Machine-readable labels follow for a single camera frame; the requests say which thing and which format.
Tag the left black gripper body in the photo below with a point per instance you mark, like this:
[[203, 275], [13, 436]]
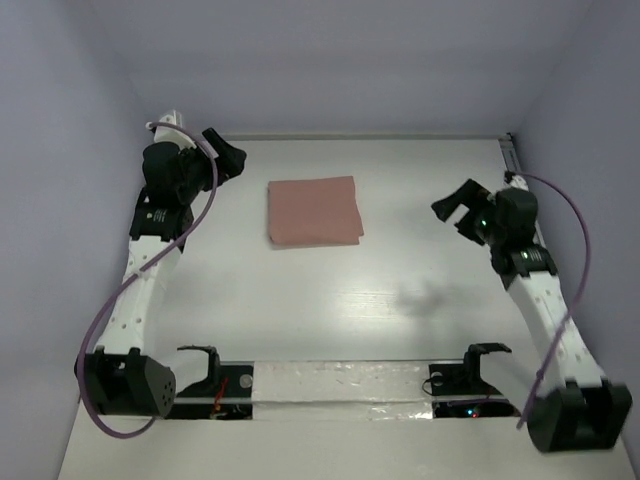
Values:
[[199, 169]]

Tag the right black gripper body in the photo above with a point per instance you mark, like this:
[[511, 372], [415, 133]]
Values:
[[481, 221]]

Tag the pink printed t-shirt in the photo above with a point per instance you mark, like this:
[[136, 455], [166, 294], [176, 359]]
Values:
[[314, 212]]

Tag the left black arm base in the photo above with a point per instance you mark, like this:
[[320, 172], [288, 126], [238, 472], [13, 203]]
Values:
[[230, 399]]

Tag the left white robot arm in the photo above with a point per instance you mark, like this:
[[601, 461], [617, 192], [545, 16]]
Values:
[[115, 368]]

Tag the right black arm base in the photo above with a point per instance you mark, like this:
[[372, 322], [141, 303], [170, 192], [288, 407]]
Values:
[[460, 392]]

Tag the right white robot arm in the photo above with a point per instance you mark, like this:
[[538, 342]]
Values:
[[568, 404]]

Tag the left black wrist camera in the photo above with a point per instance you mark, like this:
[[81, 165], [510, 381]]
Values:
[[160, 172]]

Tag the aluminium rail right edge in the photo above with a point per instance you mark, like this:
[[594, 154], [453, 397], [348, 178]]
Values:
[[510, 155]]

